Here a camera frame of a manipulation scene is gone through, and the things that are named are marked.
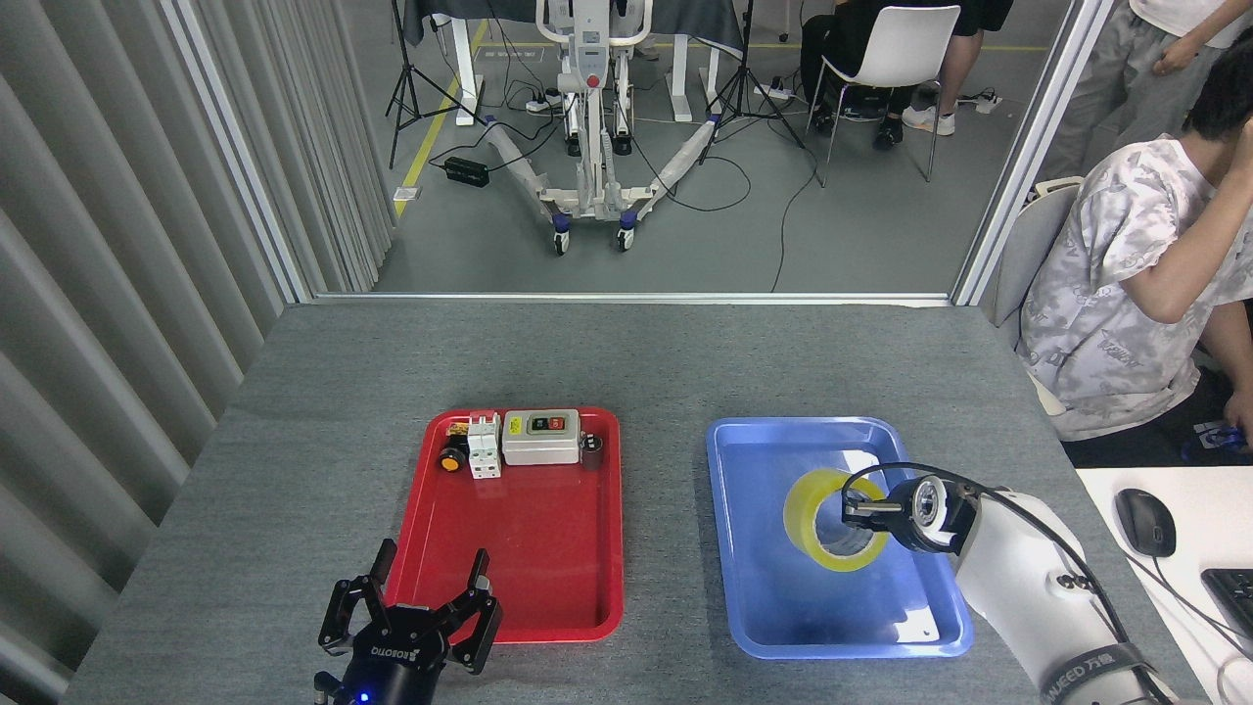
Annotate black computer mouse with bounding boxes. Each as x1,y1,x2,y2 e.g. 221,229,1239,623
1114,488,1178,559

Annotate silver frame post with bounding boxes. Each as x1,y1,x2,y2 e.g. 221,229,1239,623
951,0,1117,306
162,0,319,305

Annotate black keyboard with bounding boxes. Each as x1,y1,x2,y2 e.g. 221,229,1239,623
1200,568,1253,642

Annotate white circuit breaker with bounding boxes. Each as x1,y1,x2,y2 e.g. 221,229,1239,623
467,415,503,481

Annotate black floor cable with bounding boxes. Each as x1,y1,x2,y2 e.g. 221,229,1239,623
771,147,823,293

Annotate grey two-button switch box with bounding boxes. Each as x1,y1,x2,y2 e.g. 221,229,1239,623
502,409,582,466

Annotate yellow tape roll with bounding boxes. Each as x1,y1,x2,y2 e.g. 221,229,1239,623
783,468,892,572

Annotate person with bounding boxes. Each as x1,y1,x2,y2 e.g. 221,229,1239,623
901,0,1017,136
1016,39,1253,469
1038,0,1253,182
800,0,906,151

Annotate black mouse cable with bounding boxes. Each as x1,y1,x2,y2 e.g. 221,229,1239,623
1136,553,1253,677

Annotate silver frame rail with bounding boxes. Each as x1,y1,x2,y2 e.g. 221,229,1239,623
311,291,955,306

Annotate red plastic tray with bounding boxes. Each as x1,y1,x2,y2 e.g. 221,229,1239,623
384,407,625,644

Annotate white plastic chair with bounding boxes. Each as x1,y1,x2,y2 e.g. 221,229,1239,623
806,5,962,187

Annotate blue plastic tray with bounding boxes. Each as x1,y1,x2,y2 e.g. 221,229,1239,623
706,416,974,660

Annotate grey office chair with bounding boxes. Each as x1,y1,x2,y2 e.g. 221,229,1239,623
991,176,1086,417

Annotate black tripod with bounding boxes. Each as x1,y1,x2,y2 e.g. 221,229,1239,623
385,0,487,169
700,0,825,187

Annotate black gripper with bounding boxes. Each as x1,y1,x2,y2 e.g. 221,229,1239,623
318,539,503,705
842,478,926,551

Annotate white wheeled stand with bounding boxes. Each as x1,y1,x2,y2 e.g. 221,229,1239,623
485,0,720,258

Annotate person's hand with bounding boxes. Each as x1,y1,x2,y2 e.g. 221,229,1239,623
1224,384,1253,447

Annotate small blue object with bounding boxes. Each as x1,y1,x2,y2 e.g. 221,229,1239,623
1180,416,1246,459

